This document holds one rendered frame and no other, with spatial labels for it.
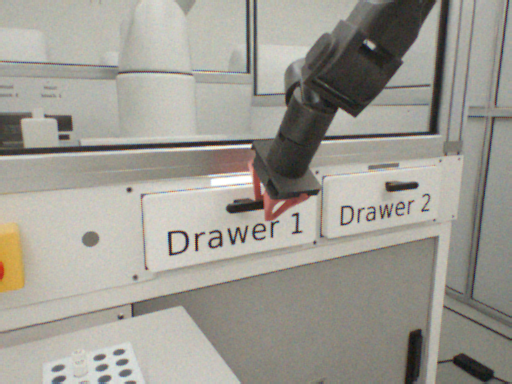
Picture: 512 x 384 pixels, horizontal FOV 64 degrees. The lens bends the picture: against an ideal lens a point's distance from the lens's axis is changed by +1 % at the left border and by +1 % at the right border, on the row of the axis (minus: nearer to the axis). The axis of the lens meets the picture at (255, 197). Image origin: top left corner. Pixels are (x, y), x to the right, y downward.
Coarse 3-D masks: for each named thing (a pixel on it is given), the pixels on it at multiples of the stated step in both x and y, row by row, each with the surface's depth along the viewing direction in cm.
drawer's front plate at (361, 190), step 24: (408, 168) 80; (432, 168) 82; (336, 192) 71; (360, 192) 74; (384, 192) 77; (408, 192) 80; (432, 192) 83; (336, 216) 72; (360, 216) 75; (384, 216) 78; (408, 216) 81; (432, 216) 85
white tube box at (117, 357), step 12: (108, 348) 43; (120, 348) 43; (132, 348) 43; (60, 360) 41; (96, 360) 42; (108, 360) 41; (120, 360) 41; (132, 360) 41; (48, 372) 39; (60, 372) 39; (72, 372) 39; (96, 372) 39; (108, 372) 39; (120, 372) 40; (132, 372) 40
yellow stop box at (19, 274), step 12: (0, 228) 47; (12, 228) 47; (0, 240) 45; (12, 240) 46; (0, 252) 46; (12, 252) 46; (12, 264) 46; (12, 276) 47; (24, 276) 49; (0, 288) 46; (12, 288) 47
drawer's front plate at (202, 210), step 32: (192, 192) 58; (224, 192) 61; (160, 224) 57; (192, 224) 59; (224, 224) 62; (256, 224) 64; (288, 224) 67; (160, 256) 58; (192, 256) 60; (224, 256) 63
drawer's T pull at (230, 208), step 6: (246, 198) 62; (228, 204) 58; (234, 204) 58; (240, 204) 58; (246, 204) 59; (252, 204) 59; (258, 204) 60; (228, 210) 58; (234, 210) 58; (240, 210) 58; (246, 210) 59; (252, 210) 59
